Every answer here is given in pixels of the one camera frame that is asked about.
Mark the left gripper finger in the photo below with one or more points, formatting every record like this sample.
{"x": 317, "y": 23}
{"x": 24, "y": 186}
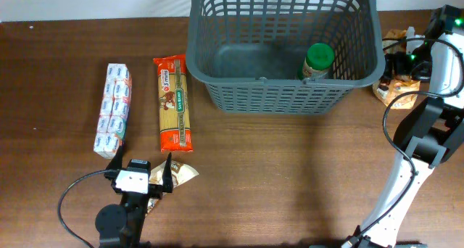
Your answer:
{"x": 167, "y": 179}
{"x": 117, "y": 161}

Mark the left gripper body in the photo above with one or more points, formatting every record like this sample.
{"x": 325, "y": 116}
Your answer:
{"x": 155, "y": 191}

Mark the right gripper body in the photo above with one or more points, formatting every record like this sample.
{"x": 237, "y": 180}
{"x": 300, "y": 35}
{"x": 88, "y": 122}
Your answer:
{"x": 417, "y": 64}

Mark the orange snack bag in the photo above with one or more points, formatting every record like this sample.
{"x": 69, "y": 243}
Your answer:
{"x": 388, "y": 88}

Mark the green lid seasoning jar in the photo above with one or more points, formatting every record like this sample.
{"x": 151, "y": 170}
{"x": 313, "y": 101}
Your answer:
{"x": 318, "y": 61}

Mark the green lid spice jar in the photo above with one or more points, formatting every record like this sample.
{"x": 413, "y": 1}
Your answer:
{"x": 299, "y": 74}

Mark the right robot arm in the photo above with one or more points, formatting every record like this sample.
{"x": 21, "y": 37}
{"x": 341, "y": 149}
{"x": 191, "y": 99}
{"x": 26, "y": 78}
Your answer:
{"x": 427, "y": 137}

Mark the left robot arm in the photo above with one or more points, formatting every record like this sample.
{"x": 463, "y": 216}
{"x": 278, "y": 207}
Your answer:
{"x": 120, "y": 225}

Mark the white tissue multipack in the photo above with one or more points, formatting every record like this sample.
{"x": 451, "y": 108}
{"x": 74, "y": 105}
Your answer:
{"x": 114, "y": 111}

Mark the orange spaghetti packet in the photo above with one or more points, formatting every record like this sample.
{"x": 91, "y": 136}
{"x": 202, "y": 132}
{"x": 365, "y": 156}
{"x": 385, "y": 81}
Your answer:
{"x": 174, "y": 116}

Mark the grey plastic basket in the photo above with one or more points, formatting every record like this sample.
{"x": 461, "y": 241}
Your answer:
{"x": 247, "y": 52}

